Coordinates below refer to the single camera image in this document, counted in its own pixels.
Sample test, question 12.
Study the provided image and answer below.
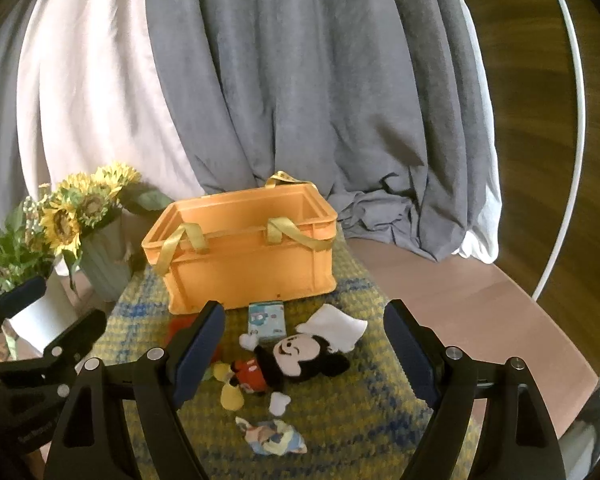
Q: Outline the small tissue pack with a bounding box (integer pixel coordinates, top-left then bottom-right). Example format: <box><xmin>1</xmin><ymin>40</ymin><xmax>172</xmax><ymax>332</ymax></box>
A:
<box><xmin>247</xmin><ymin>301</ymin><xmax>287</xmax><ymax>339</ymax></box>

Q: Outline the artificial sunflower bouquet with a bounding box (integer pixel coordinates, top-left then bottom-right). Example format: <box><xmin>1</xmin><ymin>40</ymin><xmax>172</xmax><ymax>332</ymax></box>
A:
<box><xmin>22</xmin><ymin>162</ymin><xmax>174</xmax><ymax>291</ymax></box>

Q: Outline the orange plastic basket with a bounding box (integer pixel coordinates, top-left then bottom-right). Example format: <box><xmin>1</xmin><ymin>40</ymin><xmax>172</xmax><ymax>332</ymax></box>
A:
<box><xmin>141</xmin><ymin>171</ymin><xmax>339</xmax><ymax>314</ymax></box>

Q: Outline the green ribbed vase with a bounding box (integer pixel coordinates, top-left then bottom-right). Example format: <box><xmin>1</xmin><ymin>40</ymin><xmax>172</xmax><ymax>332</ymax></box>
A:
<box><xmin>77</xmin><ymin>214</ymin><xmax>137</xmax><ymax>304</ymax></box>

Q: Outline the mouse plush toy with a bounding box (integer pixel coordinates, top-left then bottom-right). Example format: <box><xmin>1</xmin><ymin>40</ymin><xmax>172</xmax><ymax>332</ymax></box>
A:
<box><xmin>220</xmin><ymin>332</ymin><xmax>352</xmax><ymax>417</ymax></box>

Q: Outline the white flower pot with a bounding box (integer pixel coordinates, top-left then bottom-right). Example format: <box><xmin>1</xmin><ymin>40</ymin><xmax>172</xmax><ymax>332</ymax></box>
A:
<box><xmin>4</xmin><ymin>270</ymin><xmax>84</xmax><ymax>357</ymax></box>

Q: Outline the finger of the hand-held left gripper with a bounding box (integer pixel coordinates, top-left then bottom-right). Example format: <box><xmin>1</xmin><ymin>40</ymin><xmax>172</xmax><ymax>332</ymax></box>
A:
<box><xmin>0</xmin><ymin>308</ymin><xmax>107</xmax><ymax>392</ymax></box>
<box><xmin>0</xmin><ymin>275</ymin><xmax>48</xmax><ymax>357</ymax></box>

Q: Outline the printed handkerchief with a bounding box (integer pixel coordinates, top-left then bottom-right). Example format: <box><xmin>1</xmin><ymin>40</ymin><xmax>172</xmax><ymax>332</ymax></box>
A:
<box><xmin>235</xmin><ymin>416</ymin><xmax>308</xmax><ymax>456</ymax></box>

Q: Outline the white curtain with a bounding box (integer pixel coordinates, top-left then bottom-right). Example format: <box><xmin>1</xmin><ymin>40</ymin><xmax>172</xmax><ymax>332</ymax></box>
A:
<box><xmin>16</xmin><ymin>0</ymin><xmax>212</xmax><ymax>222</ymax></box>
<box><xmin>447</xmin><ymin>0</ymin><xmax>503</xmax><ymax>267</ymax></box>

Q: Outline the white hoop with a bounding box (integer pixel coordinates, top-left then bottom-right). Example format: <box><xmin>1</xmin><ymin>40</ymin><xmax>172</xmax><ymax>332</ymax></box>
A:
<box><xmin>529</xmin><ymin>0</ymin><xmax>589</xmax><ymax>302</ymax></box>

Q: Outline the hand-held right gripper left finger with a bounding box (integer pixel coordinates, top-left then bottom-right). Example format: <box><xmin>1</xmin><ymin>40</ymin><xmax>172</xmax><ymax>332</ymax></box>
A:
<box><xmin>42</xmin><ymin>301</ymin><xmax>226</xmax><ymax>480</ymax></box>

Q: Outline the green leafy plant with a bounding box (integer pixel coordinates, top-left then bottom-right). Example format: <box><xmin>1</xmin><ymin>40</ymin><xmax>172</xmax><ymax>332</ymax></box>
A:
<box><xmin>0</xmin><ymin>199</ymin><xmax>57</xmax><ymax>297</ymax></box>

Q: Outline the yellow blue woven mat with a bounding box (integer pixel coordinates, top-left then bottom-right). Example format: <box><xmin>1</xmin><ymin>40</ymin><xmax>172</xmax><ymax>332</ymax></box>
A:
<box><xmin>94</xmin><ymin>244</ymin><xmax>482</xmax><ymax>480</ymax></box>

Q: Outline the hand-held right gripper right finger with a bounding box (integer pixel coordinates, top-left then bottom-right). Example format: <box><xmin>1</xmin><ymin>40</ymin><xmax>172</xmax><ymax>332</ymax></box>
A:
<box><xmin>383</xmin><ymin>299</ymin><xmax>566</xmax><ymax>480</ymax></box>

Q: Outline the red knitted toy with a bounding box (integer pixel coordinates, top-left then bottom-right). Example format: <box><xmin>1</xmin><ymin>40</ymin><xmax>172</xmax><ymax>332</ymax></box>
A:
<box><xmin>164</xmin><ymin>315</ymin><xmax>222</xmax><ymax>382</ymax></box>

